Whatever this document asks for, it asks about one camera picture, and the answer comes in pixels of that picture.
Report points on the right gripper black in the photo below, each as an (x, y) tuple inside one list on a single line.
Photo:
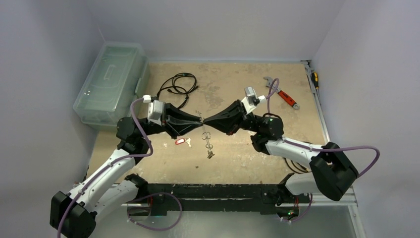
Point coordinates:
[(240, 116)]

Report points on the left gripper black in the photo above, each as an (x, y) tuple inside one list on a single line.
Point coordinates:
[(171, 115)]

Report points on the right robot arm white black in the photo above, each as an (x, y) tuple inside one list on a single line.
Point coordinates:
[(269, 139)]

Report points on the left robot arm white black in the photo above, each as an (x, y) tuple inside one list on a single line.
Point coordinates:
[(76, 213)]

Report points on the clear plastic storage box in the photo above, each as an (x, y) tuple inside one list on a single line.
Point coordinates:
[(119, 76)]

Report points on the yellow black screwdriver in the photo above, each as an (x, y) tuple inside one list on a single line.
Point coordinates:
[(315, 81)]

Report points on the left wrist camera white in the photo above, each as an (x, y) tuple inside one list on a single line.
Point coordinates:
[(155, 109)]

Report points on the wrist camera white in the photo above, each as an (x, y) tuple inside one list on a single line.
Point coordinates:
[(155, 109), (252, 100)]

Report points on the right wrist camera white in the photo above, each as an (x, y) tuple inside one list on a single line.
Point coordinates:
[(252, 100)]

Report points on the red handled adjustable wrench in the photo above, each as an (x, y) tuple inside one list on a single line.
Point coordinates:
[(270, 84)]

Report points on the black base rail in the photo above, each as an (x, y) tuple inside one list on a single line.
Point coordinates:
[(265, 199)]

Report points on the aluminium frame rail right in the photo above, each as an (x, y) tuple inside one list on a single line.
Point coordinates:
[(320, 108)]

